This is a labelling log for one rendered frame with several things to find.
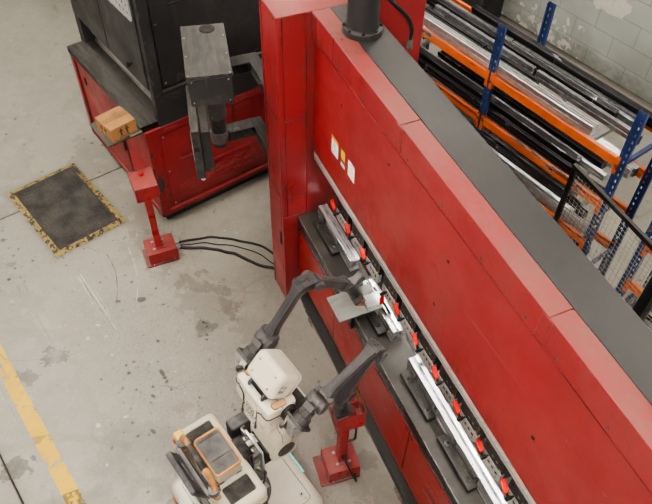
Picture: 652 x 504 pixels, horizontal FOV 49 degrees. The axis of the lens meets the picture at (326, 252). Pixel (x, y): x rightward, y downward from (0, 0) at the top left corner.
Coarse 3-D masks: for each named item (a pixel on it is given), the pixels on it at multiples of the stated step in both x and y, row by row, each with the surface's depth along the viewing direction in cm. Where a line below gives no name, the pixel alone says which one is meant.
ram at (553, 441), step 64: (320, 64) 368; (320, 128) 398; (384, 192) 337; (384, 256) 363; (448, 256) 293; (448, 320) 312; (512, 320) 259; (512, 384) 273; (512, 448) 290; (576, 448) 243
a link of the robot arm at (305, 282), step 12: (300, 276) 337; (312, 276) 340; (300, 288) 333; (312, 288) 339; (288, 300) 338; (276, 312) 344; (288, 312) 342; (264, 324) 350; (276, 324) 344; (276, 336) 347; (264, 348) 348
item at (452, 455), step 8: (440, 440) 354; (448, 448) 351; (448, 456) 348; (456, 456) 348; (456, 464) 346; (464, 464) 346; (456, 472) 344; (464, 472) 343; (464, 480) 340; (472, 480) 340; (464, 488) 340; (472, 488) 338
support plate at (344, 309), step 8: (360, 288) 404; (368, 288) 404; (336, 296) 399; (344, 296) 400; (336, 304) 396; (344, 304) 396; (352, 304) 396; (336, 312) 392; (344, 312) 392; (352, 312) 392; (360, 312) 393; (368, 312) 393; (344, 320) 389
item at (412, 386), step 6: (402, 372) 379; (408, 372) 379; (402, 378) 378; (408, 384) 374; (414, 384) 374; (408, 390) 375; (414, 390) 372; (420, 390) 372; (414, 396) 370; (420, 396) 370; (420, 402) 367; (426, 402) 367; (420, 408) 366; (426, 414) 363; (432, 414) 363; (426, 420) 362
